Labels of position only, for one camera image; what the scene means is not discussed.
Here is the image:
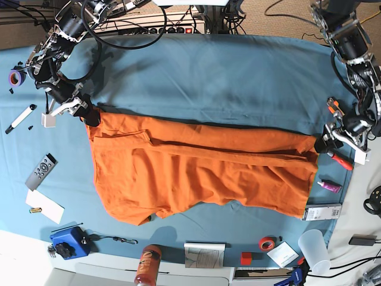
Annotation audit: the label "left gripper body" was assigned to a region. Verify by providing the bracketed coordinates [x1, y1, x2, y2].
[333, 111, 377, 146]

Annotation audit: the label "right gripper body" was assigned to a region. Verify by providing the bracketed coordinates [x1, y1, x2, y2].
[35, 80, 89, 110]

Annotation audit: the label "orange t-shirt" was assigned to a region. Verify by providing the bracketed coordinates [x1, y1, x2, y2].
[86, 112, 318, 226]

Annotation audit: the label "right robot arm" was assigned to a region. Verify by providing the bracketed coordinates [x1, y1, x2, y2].
[26, 1, 115, 128]

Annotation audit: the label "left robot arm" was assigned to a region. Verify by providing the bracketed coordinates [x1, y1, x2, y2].
[310, 1, 380, 164]

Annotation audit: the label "red screwdriver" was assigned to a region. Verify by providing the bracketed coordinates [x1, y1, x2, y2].
[327, 151, 353, 171]

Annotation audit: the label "black and white marker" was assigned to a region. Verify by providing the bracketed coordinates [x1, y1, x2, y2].
[5, 104, 37, 134]

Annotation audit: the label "orange black utility knife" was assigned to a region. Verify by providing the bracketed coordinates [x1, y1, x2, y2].
[327, 97, 345, 120]

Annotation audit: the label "purple tape roll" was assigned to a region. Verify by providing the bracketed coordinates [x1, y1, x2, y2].
[8, 69, 26, 87]

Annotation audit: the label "purple glue tube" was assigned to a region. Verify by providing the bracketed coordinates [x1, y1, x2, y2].
[317, 181, 342, 194]

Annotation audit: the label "grey remote control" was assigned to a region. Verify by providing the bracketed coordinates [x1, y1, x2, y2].
[25, 153, 57, 191]

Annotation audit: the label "blue-grey table cloth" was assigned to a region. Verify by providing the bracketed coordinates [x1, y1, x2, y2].
[1, 35, 354, 266]

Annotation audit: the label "plastic blister pack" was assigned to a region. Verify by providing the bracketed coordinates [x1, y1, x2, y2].
[301, 203, 342, 221]

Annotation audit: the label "white paper card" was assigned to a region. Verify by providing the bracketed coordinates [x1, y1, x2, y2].
[26, 190, 64, 224]

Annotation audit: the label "black power adapter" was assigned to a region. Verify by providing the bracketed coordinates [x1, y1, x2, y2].
[348, 235, 377, 246]

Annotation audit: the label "small yellow battery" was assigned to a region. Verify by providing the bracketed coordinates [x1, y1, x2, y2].
[29, 208, 42, 213]

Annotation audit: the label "translucent plastic cup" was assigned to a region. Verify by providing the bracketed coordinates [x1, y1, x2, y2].
[298, 229, 331, 275]

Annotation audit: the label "power strip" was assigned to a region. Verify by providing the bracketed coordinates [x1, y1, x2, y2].
[136, 26, 201, 34]

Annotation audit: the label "red tape roll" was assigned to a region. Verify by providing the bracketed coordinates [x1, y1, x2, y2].
[258, 237, 277, 251]

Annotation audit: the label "white square card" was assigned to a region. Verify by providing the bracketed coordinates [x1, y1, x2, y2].
[267, 242, 299, 268]

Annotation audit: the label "blue clamp box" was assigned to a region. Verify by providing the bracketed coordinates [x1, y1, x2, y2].
[50, 226, 90, 260]

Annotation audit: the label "blue spring clamp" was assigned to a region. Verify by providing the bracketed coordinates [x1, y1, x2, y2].
[274, 257, 310, 286]

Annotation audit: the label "small red cube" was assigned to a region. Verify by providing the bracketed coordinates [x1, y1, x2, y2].
[241, 252, 252, 266]

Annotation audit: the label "orange drink bottle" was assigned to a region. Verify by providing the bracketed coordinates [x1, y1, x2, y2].
[134, 245, 162, 286]

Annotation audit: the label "grey notebook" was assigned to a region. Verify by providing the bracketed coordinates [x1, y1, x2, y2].
[184, 242, 226, 269]

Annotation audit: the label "silver carabiner with strap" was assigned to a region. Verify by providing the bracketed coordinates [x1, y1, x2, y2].
[89, 234, 138, 245]

